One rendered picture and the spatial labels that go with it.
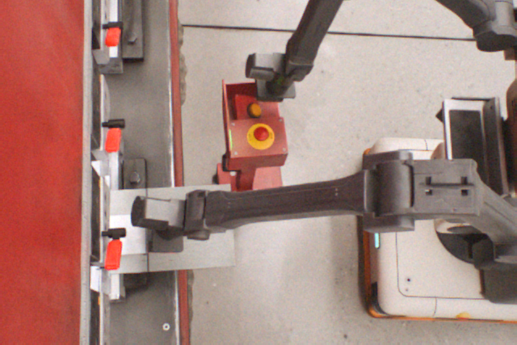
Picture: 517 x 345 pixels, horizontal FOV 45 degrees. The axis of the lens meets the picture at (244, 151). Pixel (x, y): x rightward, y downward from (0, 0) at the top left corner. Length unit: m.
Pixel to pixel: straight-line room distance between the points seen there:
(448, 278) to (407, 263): 0.14
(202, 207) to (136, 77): 0.60
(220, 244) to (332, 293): 1.09
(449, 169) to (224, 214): 0.38
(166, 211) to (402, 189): 0.45
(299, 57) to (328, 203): 0.53
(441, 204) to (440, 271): 1.34
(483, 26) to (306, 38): 0.34
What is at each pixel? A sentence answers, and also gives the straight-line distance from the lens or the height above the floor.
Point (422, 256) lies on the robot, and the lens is 2.17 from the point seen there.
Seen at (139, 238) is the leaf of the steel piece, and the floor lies 1.00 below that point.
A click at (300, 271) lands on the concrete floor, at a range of 2.36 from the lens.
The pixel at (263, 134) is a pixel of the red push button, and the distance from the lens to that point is 1.61.
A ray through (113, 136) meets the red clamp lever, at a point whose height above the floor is 1.30.
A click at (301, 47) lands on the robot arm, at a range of 1.34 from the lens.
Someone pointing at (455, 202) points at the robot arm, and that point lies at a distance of 0.86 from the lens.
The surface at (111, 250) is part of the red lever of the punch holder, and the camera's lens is 1.05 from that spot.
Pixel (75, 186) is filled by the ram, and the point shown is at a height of 1.45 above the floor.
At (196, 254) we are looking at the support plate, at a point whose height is 1.00.
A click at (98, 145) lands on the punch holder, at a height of 1.27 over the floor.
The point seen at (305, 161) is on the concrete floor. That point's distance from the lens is 2.45.
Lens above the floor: 2.32
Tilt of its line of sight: 72 degrees down
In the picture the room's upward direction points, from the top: 8 degrees clockwise
